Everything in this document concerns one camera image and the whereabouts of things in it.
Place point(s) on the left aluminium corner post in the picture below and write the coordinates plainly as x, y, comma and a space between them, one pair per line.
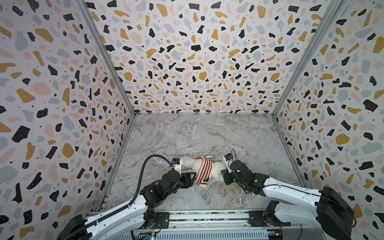
87, 17

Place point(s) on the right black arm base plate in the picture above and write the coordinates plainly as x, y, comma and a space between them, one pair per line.
260, 219

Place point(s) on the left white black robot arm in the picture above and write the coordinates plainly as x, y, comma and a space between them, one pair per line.
131, 215

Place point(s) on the right aluminium corner post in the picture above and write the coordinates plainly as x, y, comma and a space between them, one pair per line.
315, 41

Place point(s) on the white plush teddy bear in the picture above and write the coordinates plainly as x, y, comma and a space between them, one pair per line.
194, 165

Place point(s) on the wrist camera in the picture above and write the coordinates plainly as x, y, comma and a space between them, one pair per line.
228, 159
177, 165

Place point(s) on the white vented cable duct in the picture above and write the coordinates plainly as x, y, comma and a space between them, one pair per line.
211, 235

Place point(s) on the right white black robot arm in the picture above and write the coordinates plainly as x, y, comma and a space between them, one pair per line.
324, 209

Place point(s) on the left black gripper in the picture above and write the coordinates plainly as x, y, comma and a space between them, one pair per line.
187, 178

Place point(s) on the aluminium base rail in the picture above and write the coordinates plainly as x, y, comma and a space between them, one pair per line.
214, 219

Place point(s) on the red white striped knit sweater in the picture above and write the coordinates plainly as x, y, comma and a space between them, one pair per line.
204, 171

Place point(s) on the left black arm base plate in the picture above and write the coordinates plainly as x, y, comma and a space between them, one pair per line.
157, 221

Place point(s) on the aluminium corner post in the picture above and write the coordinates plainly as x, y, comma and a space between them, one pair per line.
315, 41
87, 17

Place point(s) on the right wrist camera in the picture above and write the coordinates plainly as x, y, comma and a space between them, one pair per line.
228, 159

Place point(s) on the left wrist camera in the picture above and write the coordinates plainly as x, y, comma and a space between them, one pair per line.
177, 165

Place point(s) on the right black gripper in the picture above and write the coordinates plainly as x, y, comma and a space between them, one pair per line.
229, 175

